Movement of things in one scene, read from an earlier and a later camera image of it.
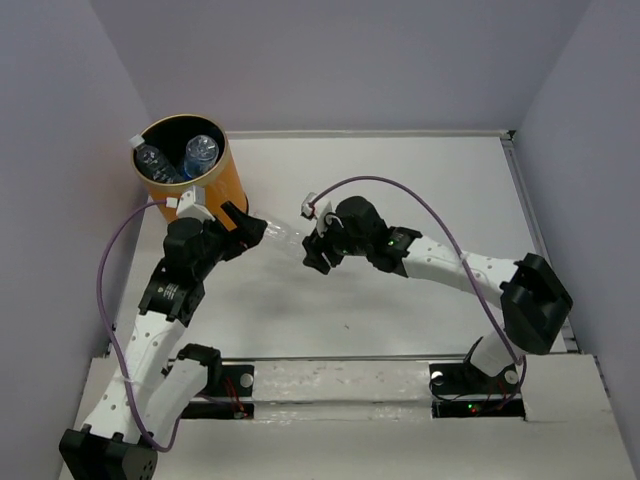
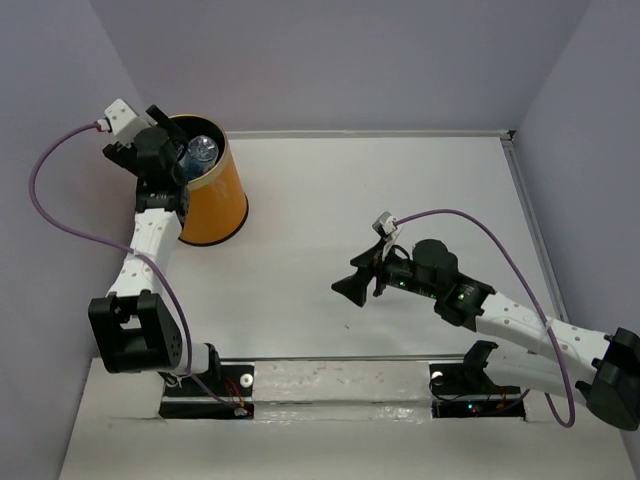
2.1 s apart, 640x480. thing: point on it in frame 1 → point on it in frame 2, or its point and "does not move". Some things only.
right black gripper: [314, 248] → [354, 286]
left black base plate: [236, 381] does not move
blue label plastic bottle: [200, 156] does not move
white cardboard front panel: [371, 420] does not move
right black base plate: [460, 390] does not move
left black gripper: [249, 233] → [122, 156]
